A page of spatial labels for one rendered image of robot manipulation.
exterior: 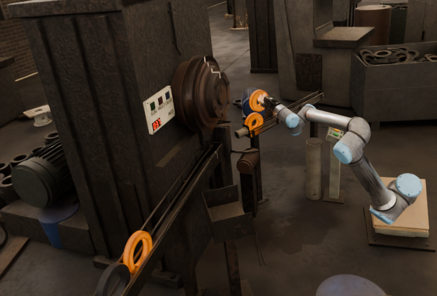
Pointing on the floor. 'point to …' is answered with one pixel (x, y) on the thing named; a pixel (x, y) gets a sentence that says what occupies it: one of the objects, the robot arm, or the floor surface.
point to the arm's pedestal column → (413, 243)
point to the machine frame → (123, 107)
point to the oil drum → (370, 14)
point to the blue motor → (249, 104)
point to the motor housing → (248, 181)
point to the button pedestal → (337, 196)
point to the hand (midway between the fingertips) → (259, 97)
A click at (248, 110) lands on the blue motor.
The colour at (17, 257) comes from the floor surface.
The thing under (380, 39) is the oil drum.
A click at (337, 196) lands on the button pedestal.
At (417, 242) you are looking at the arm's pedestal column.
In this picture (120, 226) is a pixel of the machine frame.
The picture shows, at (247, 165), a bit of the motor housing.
